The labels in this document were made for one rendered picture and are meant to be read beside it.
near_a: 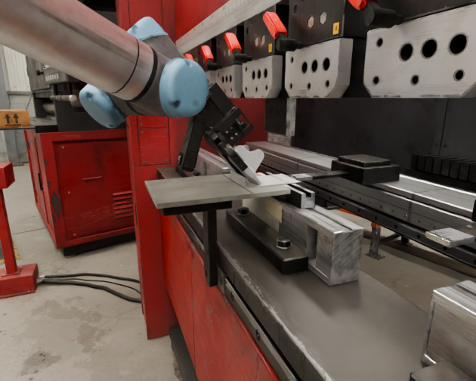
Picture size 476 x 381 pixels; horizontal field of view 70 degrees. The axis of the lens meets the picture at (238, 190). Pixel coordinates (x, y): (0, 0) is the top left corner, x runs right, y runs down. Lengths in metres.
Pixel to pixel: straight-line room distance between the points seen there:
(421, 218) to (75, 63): 0.66
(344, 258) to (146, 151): 1.12
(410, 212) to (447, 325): 0.39
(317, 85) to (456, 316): 0.35
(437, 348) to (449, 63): 0.30
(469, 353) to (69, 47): 0.51
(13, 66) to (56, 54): 7.03
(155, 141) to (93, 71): 1.13
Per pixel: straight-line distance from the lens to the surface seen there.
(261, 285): 0.59
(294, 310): 0.53
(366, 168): 0.82
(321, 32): 0.56
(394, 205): 0.83
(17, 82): 7.42
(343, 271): 0.60
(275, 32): 0.60
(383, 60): 0.45
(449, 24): 0.40
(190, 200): 0.61
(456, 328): 0.45
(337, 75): 0.51
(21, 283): 2.54
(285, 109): 0.70
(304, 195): 0.66
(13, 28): 0.40
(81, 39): 0.41
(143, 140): 1.53
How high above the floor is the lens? 1.17
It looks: 15 degrees down
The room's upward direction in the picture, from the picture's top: straight up
